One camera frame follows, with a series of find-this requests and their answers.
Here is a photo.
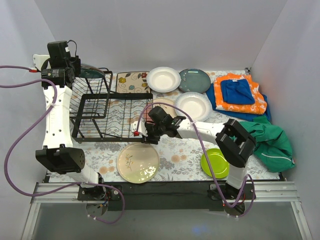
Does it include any large dark teal plate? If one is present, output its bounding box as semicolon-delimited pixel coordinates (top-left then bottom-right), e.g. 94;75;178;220
78;63;105;79

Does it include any cream green plate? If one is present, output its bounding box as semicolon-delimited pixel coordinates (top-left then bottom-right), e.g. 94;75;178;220
116;142;160;184

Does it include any black wire dish rack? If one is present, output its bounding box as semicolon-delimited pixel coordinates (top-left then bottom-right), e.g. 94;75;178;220
70;67;153;143

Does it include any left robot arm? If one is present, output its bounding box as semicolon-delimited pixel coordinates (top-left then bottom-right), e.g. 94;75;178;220
35;40;107;200

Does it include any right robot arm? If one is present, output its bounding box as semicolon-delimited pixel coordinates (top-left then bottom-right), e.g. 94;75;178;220
134;103;256;207

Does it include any pink cream plate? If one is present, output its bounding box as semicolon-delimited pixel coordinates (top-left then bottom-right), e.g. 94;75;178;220
151;97;177;116

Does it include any white bowl plate front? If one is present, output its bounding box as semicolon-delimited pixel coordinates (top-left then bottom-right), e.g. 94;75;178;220
174;92;213;122

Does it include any white bowl plate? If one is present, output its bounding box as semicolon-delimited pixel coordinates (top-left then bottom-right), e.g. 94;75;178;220
174;92;213;122
146;67;181;93

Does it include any white bowl plate rear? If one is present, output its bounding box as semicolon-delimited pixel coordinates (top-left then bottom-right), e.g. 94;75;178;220
146;67;181;93

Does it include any small teal plate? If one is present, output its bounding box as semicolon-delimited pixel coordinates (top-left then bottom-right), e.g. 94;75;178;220
178;68;212;94

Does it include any square floral plate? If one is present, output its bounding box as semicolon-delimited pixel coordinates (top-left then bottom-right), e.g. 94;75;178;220
115;71;151;94

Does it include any dark blue cloth underneath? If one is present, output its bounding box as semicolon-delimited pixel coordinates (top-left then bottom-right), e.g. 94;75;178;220
205;84;271;122

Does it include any lime green plate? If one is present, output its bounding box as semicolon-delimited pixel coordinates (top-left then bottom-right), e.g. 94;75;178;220
200;148;230;179

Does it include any blue folded cloth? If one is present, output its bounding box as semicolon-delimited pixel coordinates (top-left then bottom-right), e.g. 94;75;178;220
220;79;255;105

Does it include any orange floral cloth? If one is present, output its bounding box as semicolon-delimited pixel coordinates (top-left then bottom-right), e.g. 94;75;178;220
213;73;268;115

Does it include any green jacket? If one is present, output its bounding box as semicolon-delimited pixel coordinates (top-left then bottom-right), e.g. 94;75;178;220
240;115;296;173

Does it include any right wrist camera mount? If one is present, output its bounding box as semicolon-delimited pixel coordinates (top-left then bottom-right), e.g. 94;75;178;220
130;120;147;137

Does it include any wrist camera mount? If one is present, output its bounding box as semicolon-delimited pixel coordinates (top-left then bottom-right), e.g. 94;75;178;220
130;120;147;137
32;54;51;72

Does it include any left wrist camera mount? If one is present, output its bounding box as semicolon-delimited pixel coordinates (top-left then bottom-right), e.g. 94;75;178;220
32;54;51;72

